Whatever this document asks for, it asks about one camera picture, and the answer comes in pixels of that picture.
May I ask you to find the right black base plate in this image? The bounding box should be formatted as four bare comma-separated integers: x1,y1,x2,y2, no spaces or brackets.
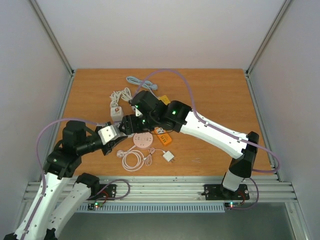
201,184,250,201

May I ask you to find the blue slotted cable duct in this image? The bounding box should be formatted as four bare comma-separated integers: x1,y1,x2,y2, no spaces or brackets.
76,202,225,214

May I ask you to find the white purple-strip cable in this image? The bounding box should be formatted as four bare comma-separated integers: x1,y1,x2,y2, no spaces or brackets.
109,90,126,108

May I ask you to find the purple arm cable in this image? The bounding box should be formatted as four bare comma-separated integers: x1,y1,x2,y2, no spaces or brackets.
22,117,106,238
132,69,281,211

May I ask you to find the yellow cube socket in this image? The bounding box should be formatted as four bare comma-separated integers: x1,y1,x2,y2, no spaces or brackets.
158,95,171,105

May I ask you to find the blue power strip cable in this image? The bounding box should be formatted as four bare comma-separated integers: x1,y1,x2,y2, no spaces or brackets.
125,76,159,91

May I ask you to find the aluminium rail frame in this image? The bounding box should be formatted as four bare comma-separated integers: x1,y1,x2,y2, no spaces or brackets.
11,0,311,240

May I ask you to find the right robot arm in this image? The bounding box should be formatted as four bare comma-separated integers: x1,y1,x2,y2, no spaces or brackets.
119,90,259,199

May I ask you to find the white USB charger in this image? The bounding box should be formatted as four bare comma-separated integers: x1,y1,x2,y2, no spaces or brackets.
162,151,175,163

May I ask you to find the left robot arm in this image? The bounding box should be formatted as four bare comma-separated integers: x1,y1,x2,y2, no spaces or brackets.
4,120,127,240

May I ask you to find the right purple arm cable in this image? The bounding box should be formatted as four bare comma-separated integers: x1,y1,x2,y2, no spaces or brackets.
132,69,281,211

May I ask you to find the orange power strip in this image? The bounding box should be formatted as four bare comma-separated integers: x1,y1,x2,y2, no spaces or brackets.
154,127,173,146

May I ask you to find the white cube socket with flower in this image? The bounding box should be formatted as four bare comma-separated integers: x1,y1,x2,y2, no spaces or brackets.
110,106,124,122

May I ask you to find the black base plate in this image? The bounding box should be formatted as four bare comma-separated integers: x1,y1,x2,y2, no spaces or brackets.
88,184,117,201
201,184,250,201

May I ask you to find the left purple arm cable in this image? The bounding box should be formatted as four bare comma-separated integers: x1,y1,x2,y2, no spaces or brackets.
22,117,106,238

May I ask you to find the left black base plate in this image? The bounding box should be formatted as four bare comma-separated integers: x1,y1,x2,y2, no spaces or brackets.
88,184,117,201

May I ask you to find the pink round power socket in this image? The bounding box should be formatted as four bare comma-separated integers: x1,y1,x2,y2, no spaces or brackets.
133,132,154,150

